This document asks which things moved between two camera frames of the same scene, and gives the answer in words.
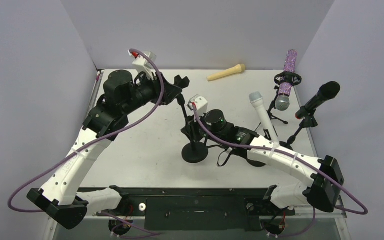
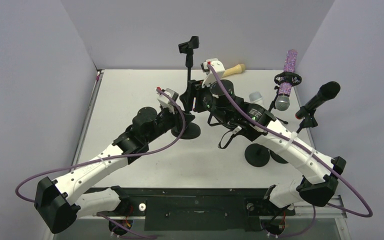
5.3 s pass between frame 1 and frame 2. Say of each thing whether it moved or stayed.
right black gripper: moved
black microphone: stayed
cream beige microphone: stayed
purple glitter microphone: stayed
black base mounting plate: stayed
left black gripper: moved
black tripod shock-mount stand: stayed
